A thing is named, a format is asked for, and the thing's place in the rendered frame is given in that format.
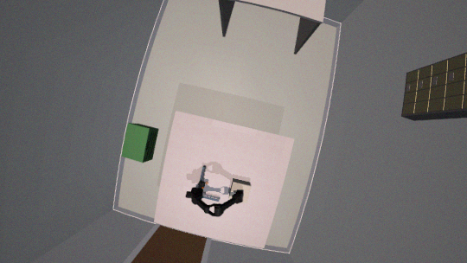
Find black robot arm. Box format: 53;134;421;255
186;188;244;216

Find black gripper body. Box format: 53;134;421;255
197;181;205;193

